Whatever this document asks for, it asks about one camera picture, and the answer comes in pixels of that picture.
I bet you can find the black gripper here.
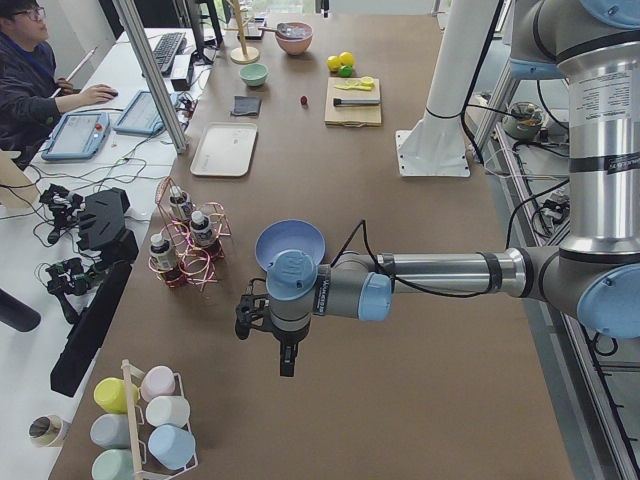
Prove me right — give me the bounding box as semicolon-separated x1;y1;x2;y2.
267;313;306;377

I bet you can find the blue plate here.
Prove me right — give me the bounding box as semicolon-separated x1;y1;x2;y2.
255;219;326;272

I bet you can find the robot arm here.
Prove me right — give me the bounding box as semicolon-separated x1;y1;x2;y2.
263;1;639;377

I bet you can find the pink cup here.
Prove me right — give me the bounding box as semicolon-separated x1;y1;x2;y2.
140;365;176;402

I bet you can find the white cup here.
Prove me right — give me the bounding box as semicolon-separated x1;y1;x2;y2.
145;396;191;428

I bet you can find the tea bottle two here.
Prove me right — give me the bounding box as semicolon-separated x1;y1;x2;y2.
190;210;216;248

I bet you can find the light blue cup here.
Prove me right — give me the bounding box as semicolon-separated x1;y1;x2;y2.
147;424;196;470

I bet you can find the tea bottle three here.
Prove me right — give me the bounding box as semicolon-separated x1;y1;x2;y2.
150;233;174;272

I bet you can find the yellow cup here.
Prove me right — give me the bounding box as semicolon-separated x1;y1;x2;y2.
93;377;127;414

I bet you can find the tea bottle one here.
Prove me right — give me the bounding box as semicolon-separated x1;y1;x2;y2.
169;185;193;222

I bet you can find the grey cup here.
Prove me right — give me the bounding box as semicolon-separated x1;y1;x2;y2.
90;413;130;449

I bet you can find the cream rabbit tray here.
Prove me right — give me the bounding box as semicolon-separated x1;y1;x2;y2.
190;122;258;177

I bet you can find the pale green cup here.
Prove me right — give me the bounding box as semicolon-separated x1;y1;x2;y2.
91;449;134;480

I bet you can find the grey folded cloth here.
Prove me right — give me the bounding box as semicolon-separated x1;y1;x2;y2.
230;96;262;116

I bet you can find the steel muddler black tip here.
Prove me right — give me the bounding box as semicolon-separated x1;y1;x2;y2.
332;98;381;107

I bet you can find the tape roll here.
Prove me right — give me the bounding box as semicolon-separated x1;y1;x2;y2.
28;415;69;447

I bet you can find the wooden cutting board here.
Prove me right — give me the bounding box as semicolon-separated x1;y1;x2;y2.
324;77;382;127

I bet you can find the yellow plastic knife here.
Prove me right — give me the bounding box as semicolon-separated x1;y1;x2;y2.
334;83;375;91

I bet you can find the blue teach pendant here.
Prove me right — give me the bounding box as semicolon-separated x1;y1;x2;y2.
42;111;110;161
113;90;164;137

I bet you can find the mint green bowl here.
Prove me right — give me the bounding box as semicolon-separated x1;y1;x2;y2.
239;63;269;87

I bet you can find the lemon half near knife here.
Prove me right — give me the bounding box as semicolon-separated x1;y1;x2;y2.
360;76;375;87

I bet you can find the green lime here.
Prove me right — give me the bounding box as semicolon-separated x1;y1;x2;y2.
338;65;353;78

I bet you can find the yellow lemon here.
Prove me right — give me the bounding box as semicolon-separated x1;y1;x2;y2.
338;51;355;67
326;56;342;72

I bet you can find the wooden cup tree stand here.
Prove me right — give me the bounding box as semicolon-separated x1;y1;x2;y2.
226;0;260;65

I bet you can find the pink bowl with ice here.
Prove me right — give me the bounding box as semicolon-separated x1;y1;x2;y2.
276;22;313;56

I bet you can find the metal ice scoop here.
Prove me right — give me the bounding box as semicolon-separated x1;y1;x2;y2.
259;23;304;39

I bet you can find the black keyboard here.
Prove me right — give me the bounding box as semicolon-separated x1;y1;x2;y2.
152;32;186;76

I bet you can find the seated person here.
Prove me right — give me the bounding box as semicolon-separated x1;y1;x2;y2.
1;1;118;169

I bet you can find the copper wire bottle rack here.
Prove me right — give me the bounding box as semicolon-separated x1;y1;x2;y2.
148;177;231;289

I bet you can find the white wire cup rack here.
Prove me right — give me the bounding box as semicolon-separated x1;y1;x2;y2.
121;359;199;479

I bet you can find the white camera mast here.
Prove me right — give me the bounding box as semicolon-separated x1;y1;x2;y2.
396;0;503;177

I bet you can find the aluminium frame post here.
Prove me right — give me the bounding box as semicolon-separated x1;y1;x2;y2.
113;0;187;154

